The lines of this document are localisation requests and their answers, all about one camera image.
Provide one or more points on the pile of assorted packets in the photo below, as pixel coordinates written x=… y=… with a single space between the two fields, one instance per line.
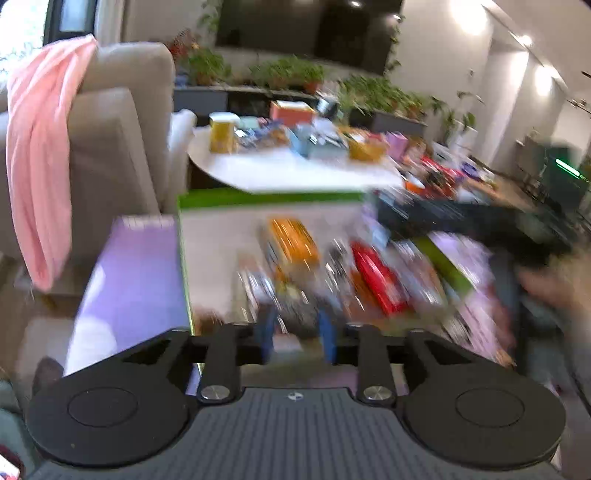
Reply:
x=438 y=170

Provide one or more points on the white round table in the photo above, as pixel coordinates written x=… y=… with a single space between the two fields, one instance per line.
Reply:
x=286 y=170

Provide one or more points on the white cushioned chair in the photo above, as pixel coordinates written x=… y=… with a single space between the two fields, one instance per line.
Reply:
x=182 y=138

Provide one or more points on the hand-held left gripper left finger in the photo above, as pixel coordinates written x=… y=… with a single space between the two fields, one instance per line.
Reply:
x=268 y=334

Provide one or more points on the yellow canister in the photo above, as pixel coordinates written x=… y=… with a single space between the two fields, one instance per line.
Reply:
x=224 y=134

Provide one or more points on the orange box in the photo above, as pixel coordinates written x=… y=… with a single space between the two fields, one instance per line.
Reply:
x=292 y=113

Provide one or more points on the pink cloth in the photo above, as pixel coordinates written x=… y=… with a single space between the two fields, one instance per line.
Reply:
x=37 y=161

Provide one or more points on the yellow snack basket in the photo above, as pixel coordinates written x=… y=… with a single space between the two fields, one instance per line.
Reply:
x=368 y=150

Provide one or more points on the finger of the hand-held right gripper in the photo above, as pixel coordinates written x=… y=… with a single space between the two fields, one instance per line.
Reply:
x=415 y=214

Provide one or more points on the light blue box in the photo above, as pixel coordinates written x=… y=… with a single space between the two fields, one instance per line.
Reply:
x=318 y=142

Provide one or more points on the beige armchair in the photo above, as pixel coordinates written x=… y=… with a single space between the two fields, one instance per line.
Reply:
x=120 y=138

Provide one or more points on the black television screen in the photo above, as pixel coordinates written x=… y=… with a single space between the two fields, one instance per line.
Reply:
x=304 y=32

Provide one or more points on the orange snack packet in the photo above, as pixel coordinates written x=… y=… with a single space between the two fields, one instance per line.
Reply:
x=293 y=244

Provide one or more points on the person's right hand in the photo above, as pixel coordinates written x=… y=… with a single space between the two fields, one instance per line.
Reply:
x=558 y=295

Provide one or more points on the pile of snack packets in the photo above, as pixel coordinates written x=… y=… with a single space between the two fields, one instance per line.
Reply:
x=129 y=277

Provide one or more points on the potted green plant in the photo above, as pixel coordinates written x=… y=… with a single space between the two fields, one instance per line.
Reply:
x=288 y=74
x=207 y=67
x=378 y=94

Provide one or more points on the dark low cabinet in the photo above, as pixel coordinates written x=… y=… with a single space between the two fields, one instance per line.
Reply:
x=207 y=99

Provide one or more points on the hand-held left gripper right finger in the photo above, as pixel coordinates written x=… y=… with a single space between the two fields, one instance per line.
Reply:
x=328 y=334

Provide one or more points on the red lion snack packet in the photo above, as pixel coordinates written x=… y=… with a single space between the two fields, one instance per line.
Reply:
x=378 y=279

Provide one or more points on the green cardboard box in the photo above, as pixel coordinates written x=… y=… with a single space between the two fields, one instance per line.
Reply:
x=207 y=258

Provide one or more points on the window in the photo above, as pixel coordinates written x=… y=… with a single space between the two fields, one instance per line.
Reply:
x=23 y=27

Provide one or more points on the black snack packet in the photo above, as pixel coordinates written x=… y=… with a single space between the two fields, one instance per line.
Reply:
x=299 y=314

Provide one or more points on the red flower decoration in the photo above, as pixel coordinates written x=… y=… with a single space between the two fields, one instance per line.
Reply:
x=182 y=44

